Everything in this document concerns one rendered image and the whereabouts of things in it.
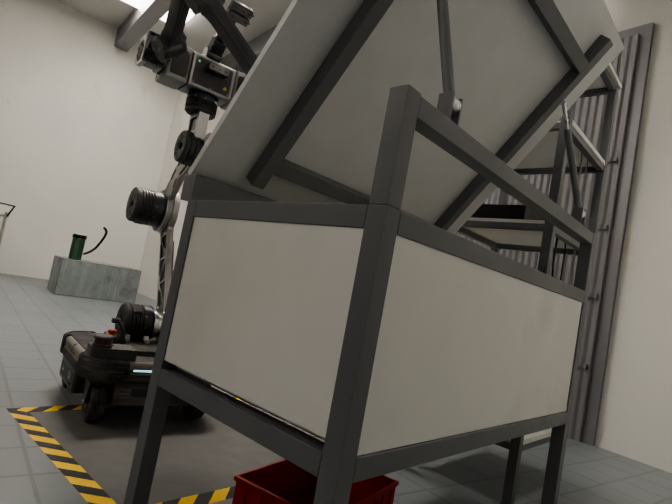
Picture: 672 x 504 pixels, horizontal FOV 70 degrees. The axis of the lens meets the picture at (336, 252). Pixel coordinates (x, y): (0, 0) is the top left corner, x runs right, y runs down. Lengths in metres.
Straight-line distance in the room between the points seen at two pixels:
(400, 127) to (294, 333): 0.39
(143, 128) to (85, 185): 1.29
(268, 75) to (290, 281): 0.51
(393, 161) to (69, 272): 5.71
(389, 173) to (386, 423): 0.42
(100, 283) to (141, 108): 3.35
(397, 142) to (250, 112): 0.50
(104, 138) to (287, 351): 7.66
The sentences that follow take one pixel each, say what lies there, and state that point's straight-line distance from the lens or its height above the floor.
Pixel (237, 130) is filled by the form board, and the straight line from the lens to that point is 1.21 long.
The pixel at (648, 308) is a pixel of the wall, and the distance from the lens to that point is 3.44.
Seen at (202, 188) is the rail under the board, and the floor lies 0.83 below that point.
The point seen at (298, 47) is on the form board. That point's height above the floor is 1.17.
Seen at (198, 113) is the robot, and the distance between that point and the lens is 2.21.
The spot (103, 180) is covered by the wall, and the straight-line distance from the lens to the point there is 8.31.
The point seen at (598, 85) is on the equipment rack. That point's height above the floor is 1.83.
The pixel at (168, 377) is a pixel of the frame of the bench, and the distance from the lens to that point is 1.17.
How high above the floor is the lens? 0.66
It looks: 4 degrees up
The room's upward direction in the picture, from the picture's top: 11 degrees clockwise
